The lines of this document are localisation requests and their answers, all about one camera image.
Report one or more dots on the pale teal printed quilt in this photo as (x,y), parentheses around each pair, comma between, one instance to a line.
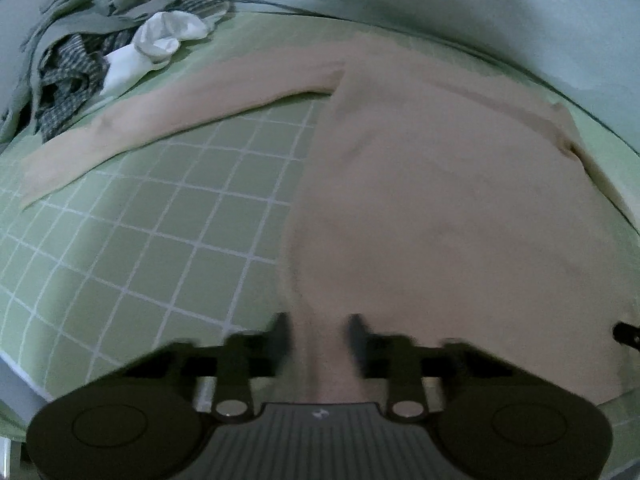
(450,0)

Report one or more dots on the grey checked garment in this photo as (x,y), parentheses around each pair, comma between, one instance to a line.
(65,90)

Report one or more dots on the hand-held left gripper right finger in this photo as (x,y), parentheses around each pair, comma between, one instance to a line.
(357,340)

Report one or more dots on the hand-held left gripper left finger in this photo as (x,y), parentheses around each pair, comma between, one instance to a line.
(281,340)

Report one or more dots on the white garment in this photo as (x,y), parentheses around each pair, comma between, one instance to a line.
(160,35)

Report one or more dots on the green grid bed sheet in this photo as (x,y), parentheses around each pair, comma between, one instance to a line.
(150,240)

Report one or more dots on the beige long-sleeve garment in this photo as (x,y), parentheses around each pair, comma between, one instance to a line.
(425,185)

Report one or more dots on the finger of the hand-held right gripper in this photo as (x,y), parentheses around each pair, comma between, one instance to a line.
(629,333)

